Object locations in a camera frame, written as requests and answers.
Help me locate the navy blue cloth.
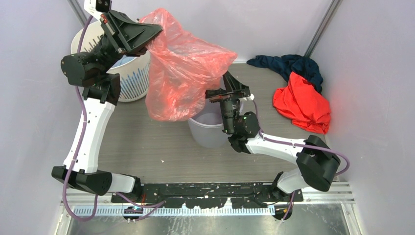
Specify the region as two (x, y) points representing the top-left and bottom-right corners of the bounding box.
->
(246, 54), (323, 93)

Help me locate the red plastic trash bag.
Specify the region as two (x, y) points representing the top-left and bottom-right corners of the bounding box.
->
(140, 8), (237, 121)

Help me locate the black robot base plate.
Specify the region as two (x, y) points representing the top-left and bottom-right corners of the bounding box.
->
(108, 182), (303, 209)

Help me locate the right aluminium corner post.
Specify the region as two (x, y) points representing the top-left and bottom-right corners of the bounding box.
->
(304, 0), (342, 58)

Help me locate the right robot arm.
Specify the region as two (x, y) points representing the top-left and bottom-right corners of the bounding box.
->
(205, 72), (341, 201)

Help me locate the aluminium frame rail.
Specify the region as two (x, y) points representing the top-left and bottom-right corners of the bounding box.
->
(60, 182), (356, 216)

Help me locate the grey plastic trash bin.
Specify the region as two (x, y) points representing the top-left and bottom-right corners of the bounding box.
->
(188, 78), (242, 148)

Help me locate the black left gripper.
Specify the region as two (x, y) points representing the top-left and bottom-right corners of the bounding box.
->
(90, 10), (162, 75)

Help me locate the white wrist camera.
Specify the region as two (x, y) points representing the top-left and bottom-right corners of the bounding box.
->
(240, 94), (255, 101)
(84, 0), (112, 17)

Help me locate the red cloth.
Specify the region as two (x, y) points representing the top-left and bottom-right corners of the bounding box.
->
(273, 72), (331, 135)

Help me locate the white slotted laundry basket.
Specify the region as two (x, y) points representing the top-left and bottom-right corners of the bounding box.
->
(81, 22), (150, 102)

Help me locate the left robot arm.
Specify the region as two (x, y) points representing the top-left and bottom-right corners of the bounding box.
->
(51, 10), (162, 202)

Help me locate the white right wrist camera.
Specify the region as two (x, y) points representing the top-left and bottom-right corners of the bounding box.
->
(240, 94), (255, 101)

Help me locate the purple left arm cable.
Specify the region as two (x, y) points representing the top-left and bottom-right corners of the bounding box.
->
(62, 14), (166, 223)

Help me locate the aluminium corner post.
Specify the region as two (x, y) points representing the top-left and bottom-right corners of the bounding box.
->
(67, 0), (88, 25)
(304, 0), (342, 58)

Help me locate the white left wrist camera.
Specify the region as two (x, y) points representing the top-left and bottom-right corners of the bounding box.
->
(84, 0), (112, 17)

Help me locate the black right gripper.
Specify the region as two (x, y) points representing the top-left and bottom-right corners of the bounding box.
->
(204, 67), (249, 134)

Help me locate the left aluminium corner post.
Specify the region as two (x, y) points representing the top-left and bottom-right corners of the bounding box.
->
(67, 0), (88, 25)

